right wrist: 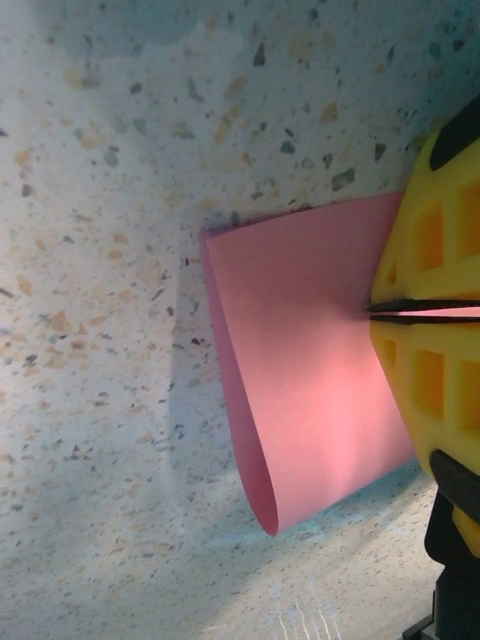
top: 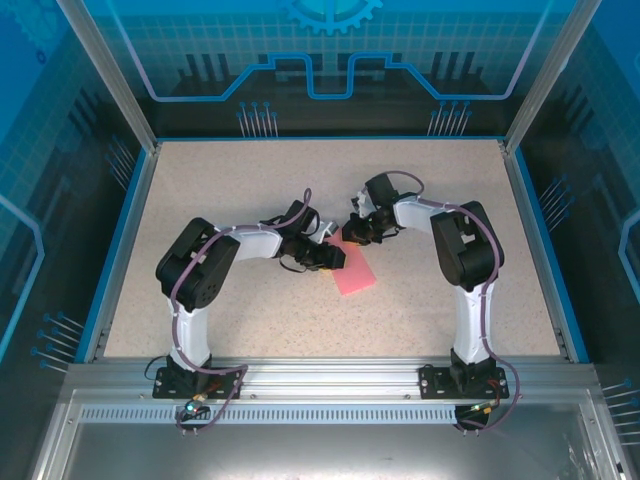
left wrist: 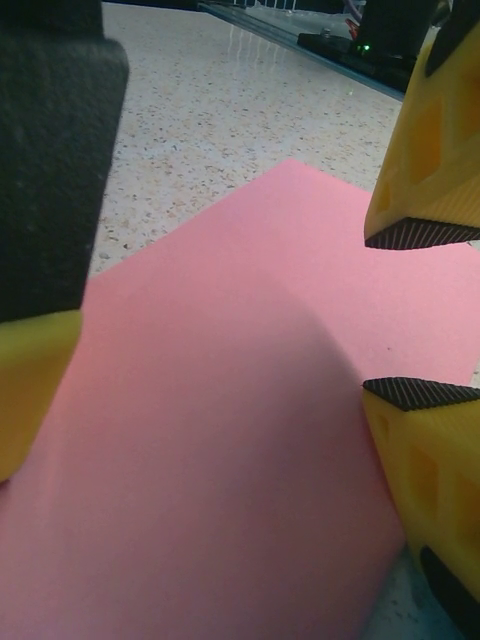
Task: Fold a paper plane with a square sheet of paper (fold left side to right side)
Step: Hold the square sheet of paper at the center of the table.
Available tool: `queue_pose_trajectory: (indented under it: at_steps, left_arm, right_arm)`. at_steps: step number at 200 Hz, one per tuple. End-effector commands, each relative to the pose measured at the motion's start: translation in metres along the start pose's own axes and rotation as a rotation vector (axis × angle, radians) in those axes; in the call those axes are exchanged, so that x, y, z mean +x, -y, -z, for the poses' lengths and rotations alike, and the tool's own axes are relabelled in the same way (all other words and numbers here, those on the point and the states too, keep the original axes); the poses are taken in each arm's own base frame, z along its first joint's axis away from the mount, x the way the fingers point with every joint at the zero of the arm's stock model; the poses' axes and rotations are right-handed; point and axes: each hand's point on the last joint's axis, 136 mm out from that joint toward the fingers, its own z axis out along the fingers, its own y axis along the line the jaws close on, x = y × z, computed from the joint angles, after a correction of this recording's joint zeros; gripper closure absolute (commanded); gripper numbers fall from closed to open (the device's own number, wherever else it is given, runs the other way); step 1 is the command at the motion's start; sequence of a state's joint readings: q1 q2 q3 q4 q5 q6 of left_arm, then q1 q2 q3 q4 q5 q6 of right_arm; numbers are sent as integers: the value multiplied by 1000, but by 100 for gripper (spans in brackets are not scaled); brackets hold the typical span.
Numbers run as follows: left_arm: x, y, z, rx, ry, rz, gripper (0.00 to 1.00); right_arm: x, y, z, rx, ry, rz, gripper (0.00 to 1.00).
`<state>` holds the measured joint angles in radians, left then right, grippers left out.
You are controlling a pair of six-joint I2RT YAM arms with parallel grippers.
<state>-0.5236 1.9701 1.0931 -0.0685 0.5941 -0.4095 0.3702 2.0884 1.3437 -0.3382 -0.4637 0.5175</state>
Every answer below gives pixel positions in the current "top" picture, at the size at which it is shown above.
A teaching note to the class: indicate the pink cloth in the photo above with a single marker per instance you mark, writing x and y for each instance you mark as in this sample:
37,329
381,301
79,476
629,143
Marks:
355,277

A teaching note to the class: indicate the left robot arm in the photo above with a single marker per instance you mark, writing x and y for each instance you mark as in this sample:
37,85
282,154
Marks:
200,265

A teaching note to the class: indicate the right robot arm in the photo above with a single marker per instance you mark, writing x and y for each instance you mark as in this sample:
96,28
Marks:
465,250

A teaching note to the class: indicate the steel cabinet tray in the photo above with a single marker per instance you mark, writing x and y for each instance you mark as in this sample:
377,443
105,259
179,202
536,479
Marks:
320,450

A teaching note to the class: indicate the blue printed gear panel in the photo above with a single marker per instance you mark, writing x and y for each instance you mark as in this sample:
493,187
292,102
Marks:
320,45

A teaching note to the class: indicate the blue printed side panel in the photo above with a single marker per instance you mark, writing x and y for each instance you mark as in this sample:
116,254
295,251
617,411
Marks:
600,150
40,150

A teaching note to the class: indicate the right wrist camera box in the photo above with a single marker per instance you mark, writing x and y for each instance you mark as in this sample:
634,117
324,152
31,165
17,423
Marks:
362,200

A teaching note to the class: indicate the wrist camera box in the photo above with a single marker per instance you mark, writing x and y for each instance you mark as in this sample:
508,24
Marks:
327,229
362,200

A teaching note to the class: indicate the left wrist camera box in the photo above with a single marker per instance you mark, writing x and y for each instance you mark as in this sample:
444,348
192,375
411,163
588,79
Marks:
327,229

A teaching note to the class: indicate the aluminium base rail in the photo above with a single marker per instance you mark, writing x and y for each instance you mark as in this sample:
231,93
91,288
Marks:
325,377

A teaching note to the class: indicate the aluminium table side rail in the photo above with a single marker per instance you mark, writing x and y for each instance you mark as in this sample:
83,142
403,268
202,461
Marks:
133,225
528,225

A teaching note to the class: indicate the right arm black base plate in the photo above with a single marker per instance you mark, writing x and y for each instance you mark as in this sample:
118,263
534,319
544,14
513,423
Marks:
432,382

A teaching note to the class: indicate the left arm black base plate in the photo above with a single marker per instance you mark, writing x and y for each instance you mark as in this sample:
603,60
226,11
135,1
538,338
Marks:
167,387

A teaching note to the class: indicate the right aluminium frame post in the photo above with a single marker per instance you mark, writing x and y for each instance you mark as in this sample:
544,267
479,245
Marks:
547,75

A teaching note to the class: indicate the aluminium frame post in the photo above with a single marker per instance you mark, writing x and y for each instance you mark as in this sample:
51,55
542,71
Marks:
547,75
112,75

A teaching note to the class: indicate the left aluminium frame post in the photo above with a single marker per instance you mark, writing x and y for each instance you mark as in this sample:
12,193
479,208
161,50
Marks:
112,75

